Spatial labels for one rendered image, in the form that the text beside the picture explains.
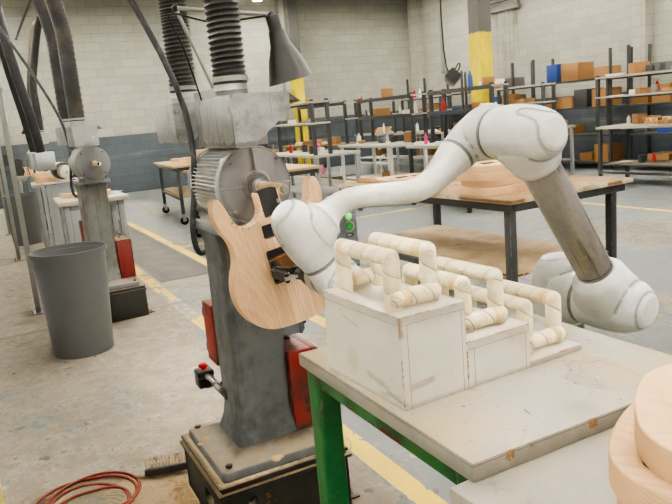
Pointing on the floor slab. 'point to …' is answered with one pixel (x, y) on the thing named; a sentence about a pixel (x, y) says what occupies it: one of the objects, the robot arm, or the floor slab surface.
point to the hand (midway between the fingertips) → (286, 263)
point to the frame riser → (307, 477)
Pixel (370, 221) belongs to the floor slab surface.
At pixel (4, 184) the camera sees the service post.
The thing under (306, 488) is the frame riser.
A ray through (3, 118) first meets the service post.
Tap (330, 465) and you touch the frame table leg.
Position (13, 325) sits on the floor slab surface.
